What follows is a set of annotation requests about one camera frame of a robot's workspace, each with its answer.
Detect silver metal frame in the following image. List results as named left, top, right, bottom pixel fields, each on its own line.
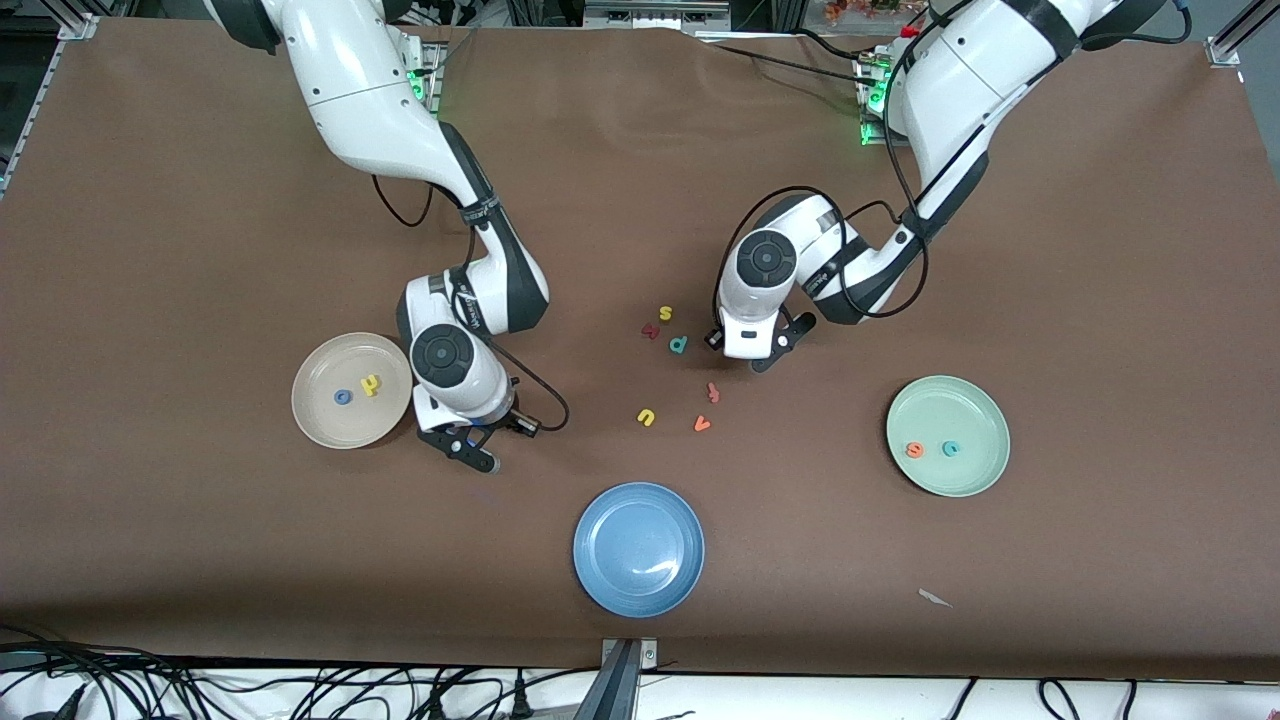
left=583, top=0, right=733, bottom=31

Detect blue plate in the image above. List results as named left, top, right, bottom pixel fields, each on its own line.
left=573, top=482, right=706, bottom=619

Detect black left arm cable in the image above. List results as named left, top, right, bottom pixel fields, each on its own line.
left=715, top=0, right=931, bottom=346

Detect light green plate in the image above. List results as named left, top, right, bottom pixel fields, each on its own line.
left=886, top=375, right=1011, bottom=498

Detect black camera pole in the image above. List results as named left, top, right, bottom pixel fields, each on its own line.
left=570, top=640, right=641, bottom=720

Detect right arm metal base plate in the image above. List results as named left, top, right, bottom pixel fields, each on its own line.
left=400, top=40, right=441, bottom=116

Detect black base cable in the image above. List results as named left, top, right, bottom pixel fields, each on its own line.
left=700, top=38, right=881, bottom=89
left=795, top=28, right=881, bottom=63

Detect beige brown plate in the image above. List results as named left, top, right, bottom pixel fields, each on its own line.
left=291, top=332, right=414, bottom=450

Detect brown table cover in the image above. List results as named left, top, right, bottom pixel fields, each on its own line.
left=0, top=18, right=1280, bottom=683

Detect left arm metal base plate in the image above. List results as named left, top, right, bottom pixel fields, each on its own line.
left=858, top=55, right=901, bottom=147

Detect metal clamp bracket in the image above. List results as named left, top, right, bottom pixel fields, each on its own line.
left=600, top=638, right=659, bottom=671

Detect aluminium frame extrusion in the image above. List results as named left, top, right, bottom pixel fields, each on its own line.
left=0, top=12, right=101, bottom=196
left=1205, top=0, right=1280, bottom=69

